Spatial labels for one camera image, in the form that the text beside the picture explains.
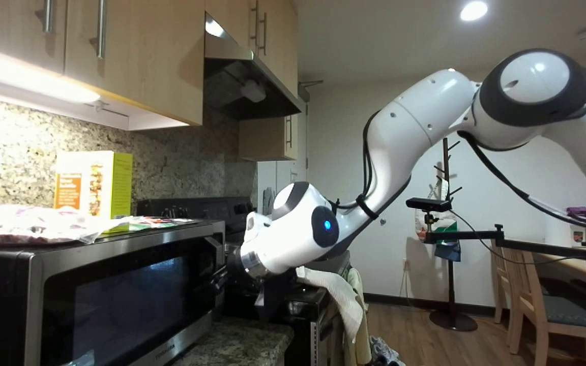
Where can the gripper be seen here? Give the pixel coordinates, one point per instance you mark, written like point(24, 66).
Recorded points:
point(244, 290)

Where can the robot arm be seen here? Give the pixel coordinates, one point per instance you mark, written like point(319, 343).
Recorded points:
point(415, 127)

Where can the microwave door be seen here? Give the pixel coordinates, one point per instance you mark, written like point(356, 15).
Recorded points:
point(120, 300)

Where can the microwave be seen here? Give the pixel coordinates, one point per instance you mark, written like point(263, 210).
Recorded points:
point(13, 300)

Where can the black stove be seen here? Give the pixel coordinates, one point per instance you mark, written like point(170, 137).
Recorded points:
point(196, 208)

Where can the white dish towel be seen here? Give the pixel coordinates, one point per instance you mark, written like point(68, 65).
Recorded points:
point(344, 300)

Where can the printed leaflets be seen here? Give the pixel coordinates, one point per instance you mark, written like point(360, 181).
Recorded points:
point(160, 221)

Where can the crumpled cloth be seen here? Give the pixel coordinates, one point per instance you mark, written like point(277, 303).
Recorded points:
point(384, 353)

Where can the yellow and orange carton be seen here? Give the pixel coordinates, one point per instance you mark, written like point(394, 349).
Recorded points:
point(102, 183)

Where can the hanging shopping bag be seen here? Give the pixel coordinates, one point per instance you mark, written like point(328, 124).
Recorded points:
point(438, 223)

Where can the black coat rack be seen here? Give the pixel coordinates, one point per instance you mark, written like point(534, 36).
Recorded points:
point(449, 284)

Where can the steel range hood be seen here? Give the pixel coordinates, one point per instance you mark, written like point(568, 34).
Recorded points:
point(242, 81)

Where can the clear plastic bag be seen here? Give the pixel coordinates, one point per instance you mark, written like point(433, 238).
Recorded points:
point(23, 223)

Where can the under-cabinet light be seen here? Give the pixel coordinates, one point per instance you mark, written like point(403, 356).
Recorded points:
point(28, 76)

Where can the wooden chair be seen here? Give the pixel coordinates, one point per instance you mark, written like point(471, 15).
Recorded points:
point(557, 310)

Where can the wooden dining table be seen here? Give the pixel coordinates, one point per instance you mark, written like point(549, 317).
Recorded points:
point(585, 267)

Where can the purple box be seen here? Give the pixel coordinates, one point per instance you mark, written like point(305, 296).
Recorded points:
point(583, 218)

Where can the ceiling light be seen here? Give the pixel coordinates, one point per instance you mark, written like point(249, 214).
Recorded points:
point(473, 10)

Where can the small wooden wall cabinet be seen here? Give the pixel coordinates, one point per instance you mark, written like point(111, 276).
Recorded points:
point(265, 137)

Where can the camera on mount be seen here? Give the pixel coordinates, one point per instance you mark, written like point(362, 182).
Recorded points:
point(428, 204)

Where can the narrow wooden wall cabinet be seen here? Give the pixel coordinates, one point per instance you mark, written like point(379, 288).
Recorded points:
point(277, 40)

